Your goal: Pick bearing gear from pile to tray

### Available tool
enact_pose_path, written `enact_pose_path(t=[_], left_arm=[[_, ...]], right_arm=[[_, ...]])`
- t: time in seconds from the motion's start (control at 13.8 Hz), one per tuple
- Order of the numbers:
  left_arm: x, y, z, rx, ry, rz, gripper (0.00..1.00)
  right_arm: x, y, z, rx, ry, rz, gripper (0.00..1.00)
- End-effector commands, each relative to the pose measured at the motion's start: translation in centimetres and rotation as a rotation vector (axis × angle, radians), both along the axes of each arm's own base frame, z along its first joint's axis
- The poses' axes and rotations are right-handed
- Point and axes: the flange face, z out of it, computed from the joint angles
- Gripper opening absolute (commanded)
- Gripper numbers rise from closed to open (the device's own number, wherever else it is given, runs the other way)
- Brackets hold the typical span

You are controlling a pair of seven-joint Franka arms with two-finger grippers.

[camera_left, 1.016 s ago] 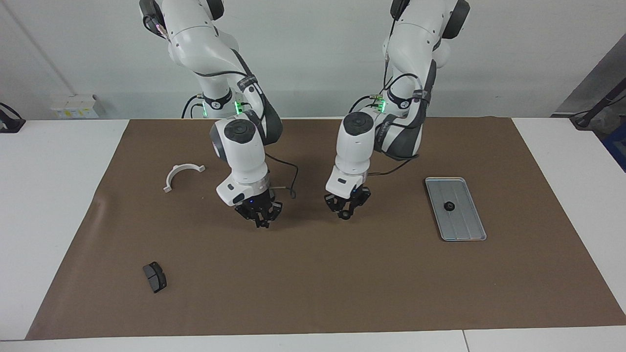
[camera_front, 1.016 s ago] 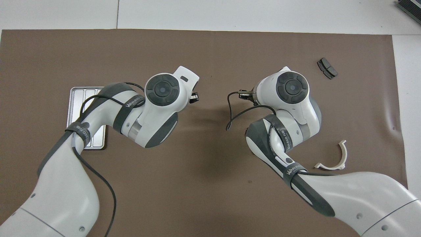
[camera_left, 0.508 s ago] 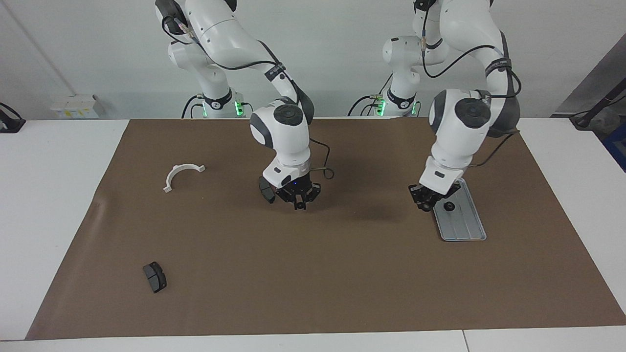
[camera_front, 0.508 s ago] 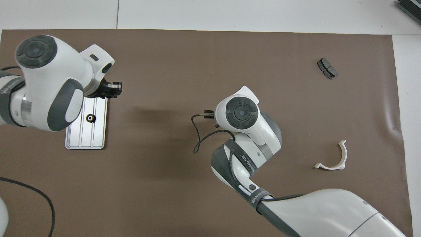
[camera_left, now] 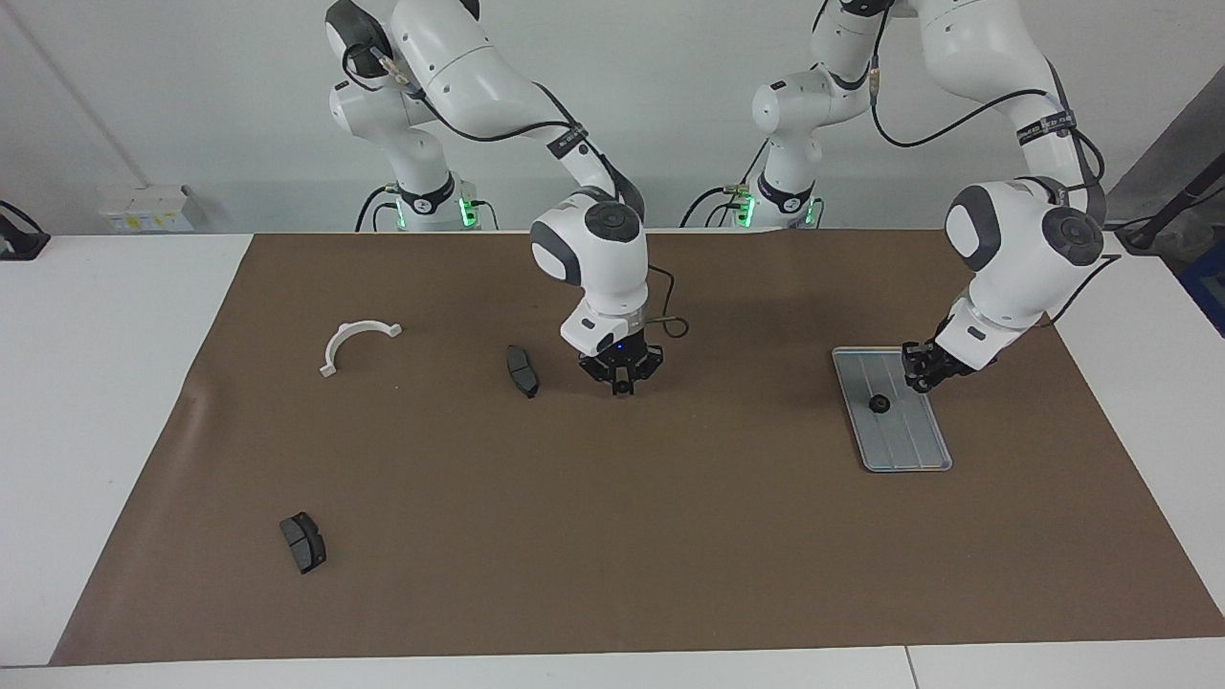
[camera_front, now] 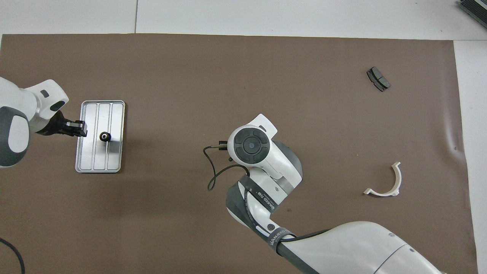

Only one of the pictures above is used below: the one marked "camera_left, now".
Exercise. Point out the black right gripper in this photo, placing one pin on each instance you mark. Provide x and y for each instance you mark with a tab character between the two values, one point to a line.
622	356

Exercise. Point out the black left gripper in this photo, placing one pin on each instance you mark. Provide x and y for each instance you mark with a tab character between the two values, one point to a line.
952	364

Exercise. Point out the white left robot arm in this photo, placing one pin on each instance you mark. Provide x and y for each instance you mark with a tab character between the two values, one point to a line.
1014	258

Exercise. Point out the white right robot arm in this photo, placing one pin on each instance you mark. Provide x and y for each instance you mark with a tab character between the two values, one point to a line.
593	249

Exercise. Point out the silver metal tray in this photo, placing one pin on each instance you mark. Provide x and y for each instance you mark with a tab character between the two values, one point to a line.
909	440

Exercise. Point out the dark grey brake pad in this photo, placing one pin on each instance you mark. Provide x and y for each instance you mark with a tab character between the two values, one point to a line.
304	545
522	368

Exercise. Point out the brown table mat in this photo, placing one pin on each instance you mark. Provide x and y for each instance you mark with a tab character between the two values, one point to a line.
670	536

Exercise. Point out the black stand pole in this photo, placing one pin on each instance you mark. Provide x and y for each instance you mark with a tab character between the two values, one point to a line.
1163	215

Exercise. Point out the blue crate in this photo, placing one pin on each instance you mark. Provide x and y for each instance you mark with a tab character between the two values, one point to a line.
1208	287

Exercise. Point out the white power socket box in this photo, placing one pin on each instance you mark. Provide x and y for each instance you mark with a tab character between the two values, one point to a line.
144	209

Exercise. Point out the white curved plastic bracket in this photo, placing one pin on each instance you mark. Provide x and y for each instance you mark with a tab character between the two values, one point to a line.
337	343

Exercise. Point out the black clamp mount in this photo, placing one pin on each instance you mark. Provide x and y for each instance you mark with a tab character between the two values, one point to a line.
19	244

